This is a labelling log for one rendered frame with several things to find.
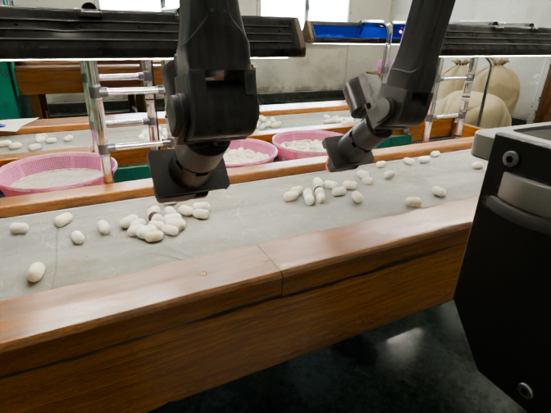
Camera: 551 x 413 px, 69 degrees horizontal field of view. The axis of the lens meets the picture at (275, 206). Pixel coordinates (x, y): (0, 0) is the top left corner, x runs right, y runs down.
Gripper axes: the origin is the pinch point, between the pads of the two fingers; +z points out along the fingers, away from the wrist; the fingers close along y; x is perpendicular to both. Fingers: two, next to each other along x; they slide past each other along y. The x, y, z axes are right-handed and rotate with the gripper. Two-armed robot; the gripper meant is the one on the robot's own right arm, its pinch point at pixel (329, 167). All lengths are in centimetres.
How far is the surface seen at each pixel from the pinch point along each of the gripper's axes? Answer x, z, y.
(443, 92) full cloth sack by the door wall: -157, 250, -365
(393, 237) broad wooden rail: 19.8, -15.4, 2.3
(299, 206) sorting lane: 6.8, 3.0, 8.4
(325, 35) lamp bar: -58, 28, -36
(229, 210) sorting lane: 3.8, 6.1, 22.9
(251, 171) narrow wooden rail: -7.1, 15.1, 11.8
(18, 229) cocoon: -1, 9, 61
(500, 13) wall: -230, 198, -448
